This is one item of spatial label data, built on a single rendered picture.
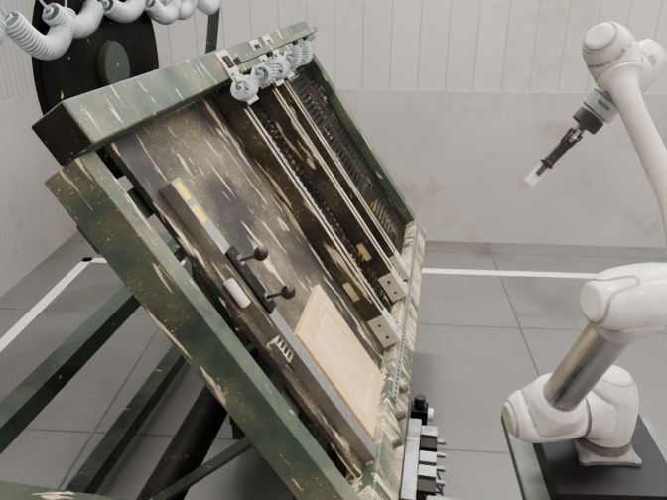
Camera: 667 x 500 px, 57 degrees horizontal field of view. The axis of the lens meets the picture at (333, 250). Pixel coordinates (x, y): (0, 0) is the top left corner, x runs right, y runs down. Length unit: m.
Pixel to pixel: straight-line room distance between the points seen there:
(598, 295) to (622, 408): 0.64
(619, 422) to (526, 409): 0.28
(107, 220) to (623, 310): 1.09
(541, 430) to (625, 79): 0.95
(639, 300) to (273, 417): 0.83
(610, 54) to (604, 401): 0.96
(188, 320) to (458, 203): 4.21
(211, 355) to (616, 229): 4.77
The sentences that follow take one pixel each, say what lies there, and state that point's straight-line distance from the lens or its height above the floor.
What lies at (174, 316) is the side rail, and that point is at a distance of 1.42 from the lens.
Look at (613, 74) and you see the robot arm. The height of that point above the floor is 1.95.
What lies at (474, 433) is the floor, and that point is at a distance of 3.40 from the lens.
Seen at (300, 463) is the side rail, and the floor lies 1.09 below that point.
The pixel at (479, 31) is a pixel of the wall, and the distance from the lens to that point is 5.15.
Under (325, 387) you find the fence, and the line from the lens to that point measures 1.74.
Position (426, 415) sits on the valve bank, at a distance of 2.28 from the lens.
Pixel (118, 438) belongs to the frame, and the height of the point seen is 0.18.
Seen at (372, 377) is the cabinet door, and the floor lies 0.94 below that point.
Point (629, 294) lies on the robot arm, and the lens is 1.41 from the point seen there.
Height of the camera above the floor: 2.16
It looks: 24 degrees down
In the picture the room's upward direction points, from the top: straight up
